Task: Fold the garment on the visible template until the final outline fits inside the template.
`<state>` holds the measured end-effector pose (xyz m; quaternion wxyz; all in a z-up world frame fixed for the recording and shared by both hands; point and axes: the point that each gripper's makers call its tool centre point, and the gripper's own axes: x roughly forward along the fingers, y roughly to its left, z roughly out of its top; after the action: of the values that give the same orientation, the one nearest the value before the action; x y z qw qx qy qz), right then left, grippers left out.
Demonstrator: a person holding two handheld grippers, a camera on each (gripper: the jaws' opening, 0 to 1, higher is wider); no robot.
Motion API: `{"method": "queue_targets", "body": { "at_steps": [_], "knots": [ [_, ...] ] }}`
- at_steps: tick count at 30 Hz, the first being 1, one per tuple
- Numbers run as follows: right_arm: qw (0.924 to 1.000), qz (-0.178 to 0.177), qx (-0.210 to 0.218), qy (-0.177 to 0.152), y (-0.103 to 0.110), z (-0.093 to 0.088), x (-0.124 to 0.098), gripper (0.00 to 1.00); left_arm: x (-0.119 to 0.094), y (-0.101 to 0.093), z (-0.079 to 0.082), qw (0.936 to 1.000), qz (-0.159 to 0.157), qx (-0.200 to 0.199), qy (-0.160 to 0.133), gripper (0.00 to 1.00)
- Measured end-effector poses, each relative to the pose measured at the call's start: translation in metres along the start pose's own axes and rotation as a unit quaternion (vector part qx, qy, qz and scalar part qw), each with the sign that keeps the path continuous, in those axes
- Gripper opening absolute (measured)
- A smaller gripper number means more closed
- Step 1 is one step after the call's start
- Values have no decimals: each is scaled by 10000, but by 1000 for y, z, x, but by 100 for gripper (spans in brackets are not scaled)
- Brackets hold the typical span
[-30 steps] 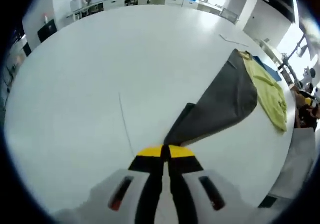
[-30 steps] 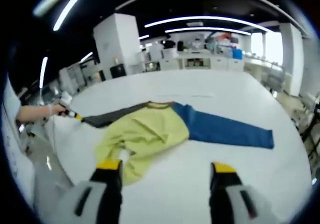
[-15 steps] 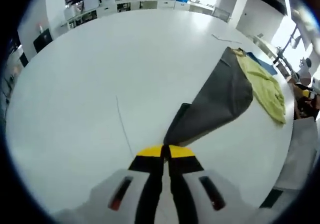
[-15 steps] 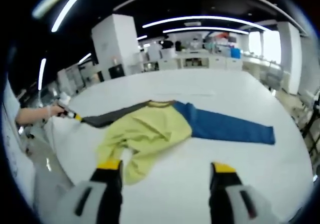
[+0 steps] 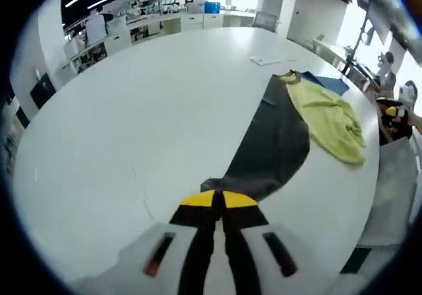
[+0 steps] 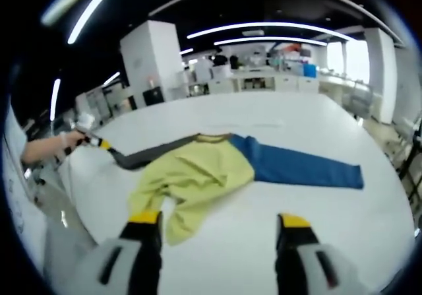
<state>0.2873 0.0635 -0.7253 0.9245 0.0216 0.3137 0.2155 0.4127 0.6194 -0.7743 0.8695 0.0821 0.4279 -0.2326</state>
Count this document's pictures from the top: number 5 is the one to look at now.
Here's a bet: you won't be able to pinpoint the white outline template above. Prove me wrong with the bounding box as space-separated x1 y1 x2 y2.
249 55 298 67

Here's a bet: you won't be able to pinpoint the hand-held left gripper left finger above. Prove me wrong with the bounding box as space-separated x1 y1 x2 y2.
108 191 220 295

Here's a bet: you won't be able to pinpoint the person's right hand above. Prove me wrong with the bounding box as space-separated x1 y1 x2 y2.
408 110 422 128

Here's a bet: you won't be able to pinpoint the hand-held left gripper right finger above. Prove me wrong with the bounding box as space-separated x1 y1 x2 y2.
222 191 334 295

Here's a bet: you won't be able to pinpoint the yellow blue grey garment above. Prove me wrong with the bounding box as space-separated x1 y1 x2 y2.
200 70 367 203

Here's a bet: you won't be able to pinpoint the black monitor stand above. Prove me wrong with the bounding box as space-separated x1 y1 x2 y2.
342 9 372 76

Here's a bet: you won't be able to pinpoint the white counter cabinets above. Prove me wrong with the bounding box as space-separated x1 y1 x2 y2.
64 10 258 75

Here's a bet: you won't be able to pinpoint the grey mesh chair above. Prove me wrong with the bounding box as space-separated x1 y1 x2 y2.
253 11 280 32

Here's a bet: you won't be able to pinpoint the black box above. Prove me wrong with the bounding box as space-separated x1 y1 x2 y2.
30 73 57 110

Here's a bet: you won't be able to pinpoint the white square pillar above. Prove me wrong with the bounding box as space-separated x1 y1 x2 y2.
10 0 66 111

